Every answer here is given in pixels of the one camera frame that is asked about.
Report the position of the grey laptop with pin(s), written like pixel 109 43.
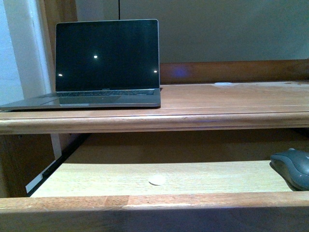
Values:
pixel 103 64

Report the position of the white round disc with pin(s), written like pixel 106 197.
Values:
pixel 223 84

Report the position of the grey computer mouse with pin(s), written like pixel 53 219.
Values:
pixel 293 166

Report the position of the wooden keyboard drawer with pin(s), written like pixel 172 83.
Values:
pixel 96 190

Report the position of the wooden desk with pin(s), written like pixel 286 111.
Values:
pixel 267 100

